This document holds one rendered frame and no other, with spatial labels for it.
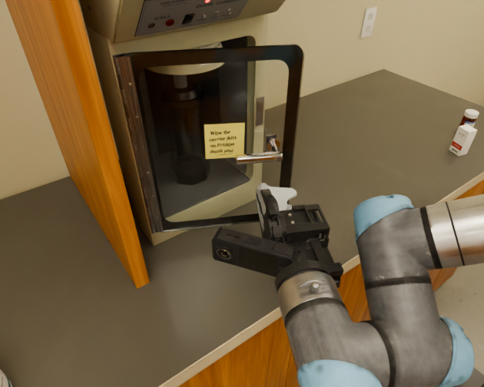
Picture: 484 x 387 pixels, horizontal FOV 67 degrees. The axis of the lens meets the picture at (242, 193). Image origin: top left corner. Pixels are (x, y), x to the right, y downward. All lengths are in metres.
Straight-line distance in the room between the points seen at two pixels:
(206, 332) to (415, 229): 0.45
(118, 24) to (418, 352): 0.55
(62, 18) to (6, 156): 0.69
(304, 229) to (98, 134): 0.33
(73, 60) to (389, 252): 0.46
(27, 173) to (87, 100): 0.66
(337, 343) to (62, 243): 0.73
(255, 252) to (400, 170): 0.79
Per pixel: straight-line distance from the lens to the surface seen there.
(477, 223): 0.46
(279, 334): 0.96
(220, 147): 0.72
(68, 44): 0.54
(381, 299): 0.46
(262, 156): 0.69
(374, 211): 0.48
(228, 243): 0.50
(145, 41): 0.67
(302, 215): 0.54
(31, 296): 0.90
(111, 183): 0.64
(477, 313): 2.20
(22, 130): 1.15
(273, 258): 0.49
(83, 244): 0.96
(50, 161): 1.20
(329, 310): 0.43
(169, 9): 0.60
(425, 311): 0.47
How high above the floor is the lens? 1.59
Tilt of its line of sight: 40 degrees down
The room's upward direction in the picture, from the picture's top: straight up
